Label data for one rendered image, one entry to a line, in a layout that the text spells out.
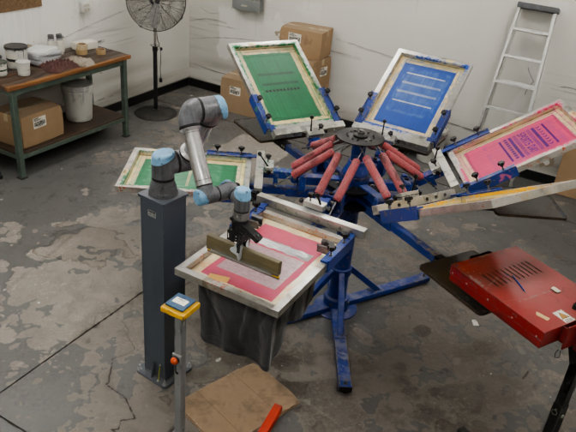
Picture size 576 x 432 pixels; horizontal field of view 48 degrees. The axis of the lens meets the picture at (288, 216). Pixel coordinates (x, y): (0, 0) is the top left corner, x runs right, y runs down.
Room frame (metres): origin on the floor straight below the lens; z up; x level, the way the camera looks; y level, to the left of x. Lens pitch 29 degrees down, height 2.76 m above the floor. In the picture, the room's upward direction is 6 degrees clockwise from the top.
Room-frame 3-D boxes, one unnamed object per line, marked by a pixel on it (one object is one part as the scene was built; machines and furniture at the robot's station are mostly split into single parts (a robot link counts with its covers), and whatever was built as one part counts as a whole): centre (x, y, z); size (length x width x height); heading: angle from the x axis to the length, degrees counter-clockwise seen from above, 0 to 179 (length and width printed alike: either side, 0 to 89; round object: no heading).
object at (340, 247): (2.90, -0.27, 0.98); 0.30 x 0.05 x 0.07; 153
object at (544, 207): (3.78, -1.07, 0.91); 1.34 x 0.40 x 0.08; 93
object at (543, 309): (2.56, -1.17, 1.06); 0.61 x 0.46 x 0.12; 33
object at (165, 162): (2.96, 0.65, 1.37); 0.13 x 0.12 x 0.14; 127
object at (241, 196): (2.60, 0.22, 1.39); 0.09 x 0.08 x 0.11; 37
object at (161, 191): (2.95, 0.65, 1.25); 0.15 x 0.15 x 0.10
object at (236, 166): (3.70, 0.51, 1.05); 1.08 x 0.61 x 0.23; 93
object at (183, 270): (2.81, 0.08, 0.97); 0.79 x 0.58 x 0.04; 153
